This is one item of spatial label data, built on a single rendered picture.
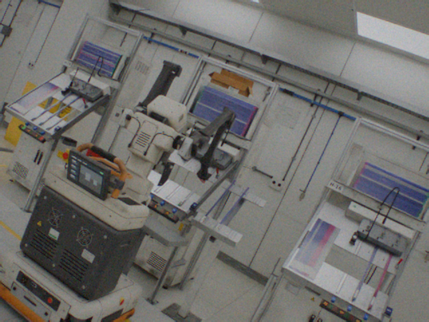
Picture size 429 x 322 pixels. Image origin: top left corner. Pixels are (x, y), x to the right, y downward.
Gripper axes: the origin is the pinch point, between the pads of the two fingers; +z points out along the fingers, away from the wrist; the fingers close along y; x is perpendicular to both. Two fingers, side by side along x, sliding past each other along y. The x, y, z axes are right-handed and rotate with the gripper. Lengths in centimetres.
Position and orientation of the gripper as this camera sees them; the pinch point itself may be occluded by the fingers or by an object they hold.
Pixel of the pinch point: (203, 182)
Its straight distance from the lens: 314.9
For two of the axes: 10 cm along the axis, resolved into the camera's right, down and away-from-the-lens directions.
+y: -8.3, -4.3, 3.5
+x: -5.5, 5.8, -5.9
